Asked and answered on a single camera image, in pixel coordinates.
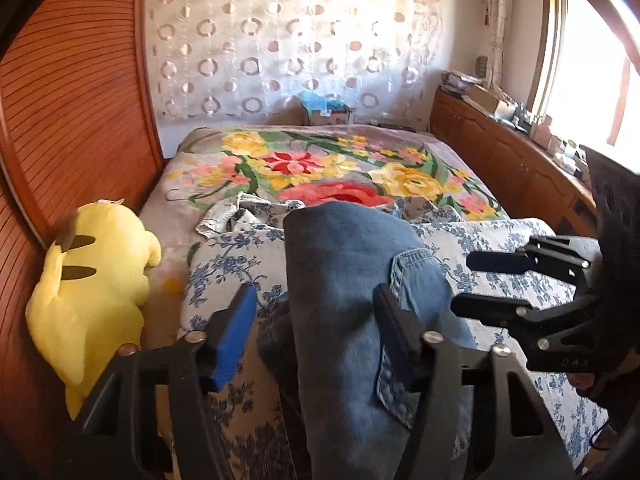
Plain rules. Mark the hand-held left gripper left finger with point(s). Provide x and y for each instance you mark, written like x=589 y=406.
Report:
x=232 y=335

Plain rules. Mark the printed cardboard box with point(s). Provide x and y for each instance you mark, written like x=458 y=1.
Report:
x=330 y=117

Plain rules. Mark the blue denim pants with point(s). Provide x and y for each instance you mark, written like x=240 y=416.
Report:
x=340 y=285

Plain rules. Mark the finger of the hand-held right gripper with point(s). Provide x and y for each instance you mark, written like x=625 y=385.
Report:
x=492 y=261
x=487 y=307

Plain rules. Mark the patterned side curtain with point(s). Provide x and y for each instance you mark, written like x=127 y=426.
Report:
x=500 y=10

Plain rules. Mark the floral fleece blanket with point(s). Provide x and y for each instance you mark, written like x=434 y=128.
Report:
x=300 y=165

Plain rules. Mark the wooden window cabinet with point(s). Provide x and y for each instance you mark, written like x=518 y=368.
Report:
x=490 y=145

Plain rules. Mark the blue white floral quilt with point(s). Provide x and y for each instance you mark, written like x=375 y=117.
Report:
x=240 y=260

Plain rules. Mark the window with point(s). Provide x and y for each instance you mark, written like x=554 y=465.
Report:
x=575 y=60

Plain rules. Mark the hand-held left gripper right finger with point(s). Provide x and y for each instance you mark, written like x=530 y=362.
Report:
x=392 y=325

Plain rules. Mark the cardboard box on cabinet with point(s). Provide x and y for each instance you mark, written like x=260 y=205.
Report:
x=487 y=99

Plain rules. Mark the yellow plush toy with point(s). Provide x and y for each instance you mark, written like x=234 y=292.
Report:
x=95 y=300

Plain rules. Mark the white circle-pattern curtain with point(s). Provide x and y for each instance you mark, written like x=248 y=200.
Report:
x=280 y=35

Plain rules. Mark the wooden wardrobe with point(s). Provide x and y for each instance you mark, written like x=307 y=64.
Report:
x=75 y=85

